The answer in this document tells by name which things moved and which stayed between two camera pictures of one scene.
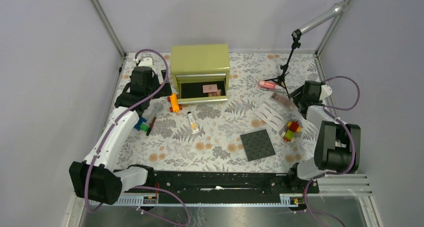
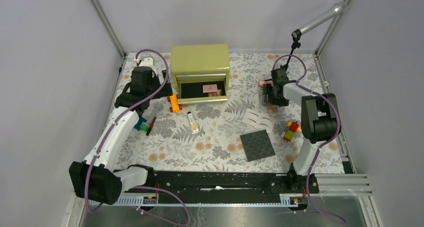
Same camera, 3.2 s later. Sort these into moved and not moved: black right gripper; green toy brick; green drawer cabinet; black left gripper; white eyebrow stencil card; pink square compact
Moved: black right gripper; white eyebrow stencil card
Not moved: green toy brick; black left gripper; green drawer cabinet; pink square compact
